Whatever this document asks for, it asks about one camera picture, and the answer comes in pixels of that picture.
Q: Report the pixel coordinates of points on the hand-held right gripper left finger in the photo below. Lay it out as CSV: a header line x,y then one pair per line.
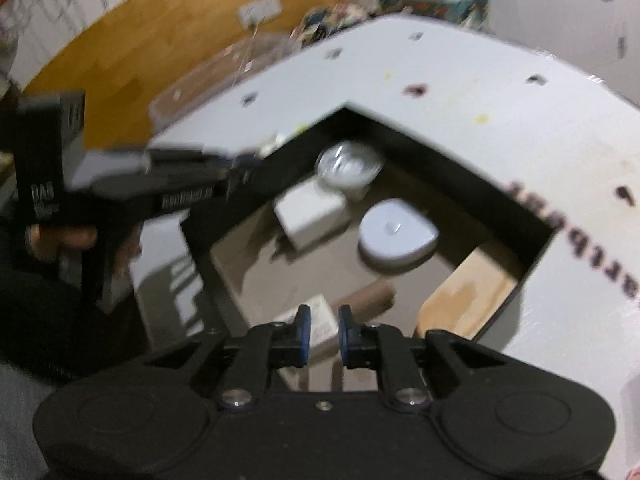
x,y
302,335

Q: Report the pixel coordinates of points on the person's left hand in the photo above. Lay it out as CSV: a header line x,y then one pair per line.
x,y
65,239

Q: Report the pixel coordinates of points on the black cardboard box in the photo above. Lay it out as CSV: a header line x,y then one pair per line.
x,y
515,220

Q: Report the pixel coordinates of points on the pile of plush toys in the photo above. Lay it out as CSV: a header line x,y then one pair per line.
x,y
335,22

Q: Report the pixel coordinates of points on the white round tape measure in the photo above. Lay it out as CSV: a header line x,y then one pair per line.
x,y
397,235

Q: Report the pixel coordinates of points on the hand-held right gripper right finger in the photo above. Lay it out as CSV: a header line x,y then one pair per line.
x,y
346,335

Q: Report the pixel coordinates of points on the clear plastic bin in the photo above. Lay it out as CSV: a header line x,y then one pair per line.
x,y
220,80

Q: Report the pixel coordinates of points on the white charger adapter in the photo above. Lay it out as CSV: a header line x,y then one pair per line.
x,y
310,215

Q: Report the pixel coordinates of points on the wooden stamp with brown cylinder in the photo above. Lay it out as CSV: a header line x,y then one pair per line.
x,y
370,297

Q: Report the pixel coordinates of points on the white power strip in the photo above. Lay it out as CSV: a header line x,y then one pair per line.
x,y
259,10

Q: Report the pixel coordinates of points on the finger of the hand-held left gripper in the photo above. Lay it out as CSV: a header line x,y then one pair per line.
x,y
200,180

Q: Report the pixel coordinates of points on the clear round container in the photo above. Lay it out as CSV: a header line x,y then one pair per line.
x,y
350,167

